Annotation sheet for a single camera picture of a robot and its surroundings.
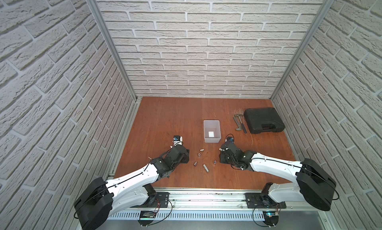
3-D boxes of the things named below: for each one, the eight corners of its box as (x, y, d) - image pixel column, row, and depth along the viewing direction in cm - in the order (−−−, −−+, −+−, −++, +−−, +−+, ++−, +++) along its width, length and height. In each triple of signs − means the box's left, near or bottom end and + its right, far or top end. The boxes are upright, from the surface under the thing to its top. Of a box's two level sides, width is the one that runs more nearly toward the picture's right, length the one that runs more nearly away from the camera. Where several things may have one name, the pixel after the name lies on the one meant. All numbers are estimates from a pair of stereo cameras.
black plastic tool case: (249, 133, 101) (252, 128, 96) (243, 113, 112) (246, 107, 107) (282, 133, 101) (286, 128, 96) (273, 113, 113) (276, 107, 107)
